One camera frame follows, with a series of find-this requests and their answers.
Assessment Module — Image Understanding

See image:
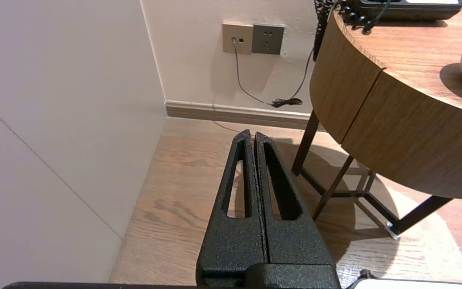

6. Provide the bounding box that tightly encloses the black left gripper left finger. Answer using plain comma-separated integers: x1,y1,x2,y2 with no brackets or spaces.
196,129,270,281

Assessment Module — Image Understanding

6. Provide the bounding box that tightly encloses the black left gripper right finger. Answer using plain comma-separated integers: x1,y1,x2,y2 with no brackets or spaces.
255,131,334,264

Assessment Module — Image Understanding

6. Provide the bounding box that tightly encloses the curved wooden table drawer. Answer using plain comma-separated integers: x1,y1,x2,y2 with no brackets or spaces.
341,69,462,200

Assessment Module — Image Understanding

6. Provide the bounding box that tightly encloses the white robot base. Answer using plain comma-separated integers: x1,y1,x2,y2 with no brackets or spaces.
347,270,462,289

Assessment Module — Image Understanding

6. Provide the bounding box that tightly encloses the grey power outlet plate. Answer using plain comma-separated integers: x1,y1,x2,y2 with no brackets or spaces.
252,24,286,55

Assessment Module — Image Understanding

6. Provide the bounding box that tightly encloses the round wooden side table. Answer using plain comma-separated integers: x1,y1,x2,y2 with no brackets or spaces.
310,0,462,144

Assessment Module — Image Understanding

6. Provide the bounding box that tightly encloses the black white desk telephone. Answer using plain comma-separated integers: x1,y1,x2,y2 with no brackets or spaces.
345,0,462,21

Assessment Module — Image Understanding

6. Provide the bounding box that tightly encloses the black metal table frame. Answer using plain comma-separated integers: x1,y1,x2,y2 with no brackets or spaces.
291,109,454,240

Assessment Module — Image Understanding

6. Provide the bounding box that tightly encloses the grey wall baseboard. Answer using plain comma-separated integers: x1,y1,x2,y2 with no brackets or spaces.
165,100,328,131

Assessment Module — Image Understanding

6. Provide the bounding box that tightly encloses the grey thin cable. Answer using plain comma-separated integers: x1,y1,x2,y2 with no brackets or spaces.
231,37,316,109

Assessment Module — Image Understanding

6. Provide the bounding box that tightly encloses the beige wall socket plate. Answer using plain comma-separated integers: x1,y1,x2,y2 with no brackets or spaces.
222,22,254,55

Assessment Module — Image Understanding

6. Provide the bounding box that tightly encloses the black coiled phone cord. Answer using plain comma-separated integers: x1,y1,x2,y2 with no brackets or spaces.
313,0,392,61

